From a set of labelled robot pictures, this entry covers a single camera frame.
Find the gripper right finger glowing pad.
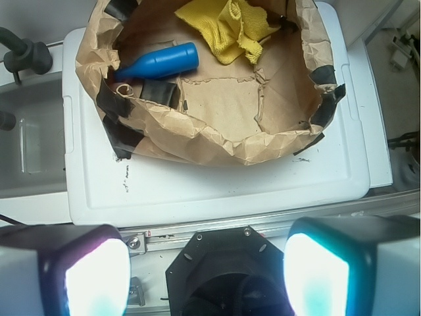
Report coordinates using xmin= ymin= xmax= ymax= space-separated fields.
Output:
xmin=284 ymin=215 xmax=420 ymax=315

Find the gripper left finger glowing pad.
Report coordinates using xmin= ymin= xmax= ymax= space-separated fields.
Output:
xmin=1 ymin=224 xmax=131 ymax=315

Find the yellow cloth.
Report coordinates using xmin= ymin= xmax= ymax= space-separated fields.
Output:
xmin=174 ymin=0 xmax=281 ymax=65

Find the clear plastic bin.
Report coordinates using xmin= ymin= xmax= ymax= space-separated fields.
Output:
xmin=0 ymin=70 xmax=68 ymax=198

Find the brown paper bag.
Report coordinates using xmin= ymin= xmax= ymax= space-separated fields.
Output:
xmin=76 ymin=1 xmax=346 ymax=166

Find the black rubber pad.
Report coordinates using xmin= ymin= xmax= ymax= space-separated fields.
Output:
xmin=139 ymin=79 xmax=180 ymax=109

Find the blue plastic bottle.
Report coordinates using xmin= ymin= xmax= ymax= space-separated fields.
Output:
xmin=114 ymin=42 xmax=199 ymax=81

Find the aluminium rail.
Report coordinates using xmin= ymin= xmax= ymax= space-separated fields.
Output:
xmin=120 ymin=189 xmax=420 ymax=255

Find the white wall adapter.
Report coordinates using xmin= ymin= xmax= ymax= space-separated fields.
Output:
xmin=390 ymin=36 xmax=413 ymax=70

